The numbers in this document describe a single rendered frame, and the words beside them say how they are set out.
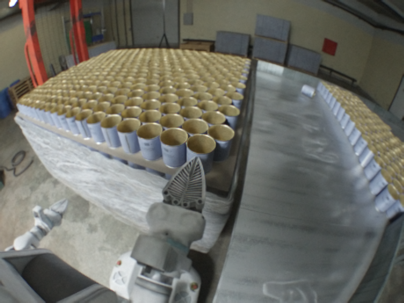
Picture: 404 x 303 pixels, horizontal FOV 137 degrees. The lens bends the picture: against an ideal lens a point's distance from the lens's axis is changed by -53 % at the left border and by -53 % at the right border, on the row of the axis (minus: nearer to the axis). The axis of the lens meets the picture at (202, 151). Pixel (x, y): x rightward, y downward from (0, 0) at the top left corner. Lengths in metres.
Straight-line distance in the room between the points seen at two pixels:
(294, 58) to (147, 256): 7.93
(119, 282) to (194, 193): 0.95
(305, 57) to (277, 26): 1.78
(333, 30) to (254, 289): 10.18
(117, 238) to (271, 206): 1.40
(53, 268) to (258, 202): 0.48
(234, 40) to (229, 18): 2.07
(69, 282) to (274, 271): 0.39
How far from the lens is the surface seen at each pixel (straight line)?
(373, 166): 0.75
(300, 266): 0.41
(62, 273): 0.39
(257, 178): 0.47
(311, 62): 8.15
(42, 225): 0.79
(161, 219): 0.28
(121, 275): 1.16
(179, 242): 0.26
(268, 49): 7.78
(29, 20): 1.67
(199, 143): 0.43
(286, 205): 0.45
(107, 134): 0.51
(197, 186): 0.33
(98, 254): 1.67
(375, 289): 0.47
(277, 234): 0.41
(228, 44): 7.81
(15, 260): 0.42
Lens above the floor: 1.43
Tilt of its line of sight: 44 degrees down
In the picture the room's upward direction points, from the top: 2 degrees clockwise
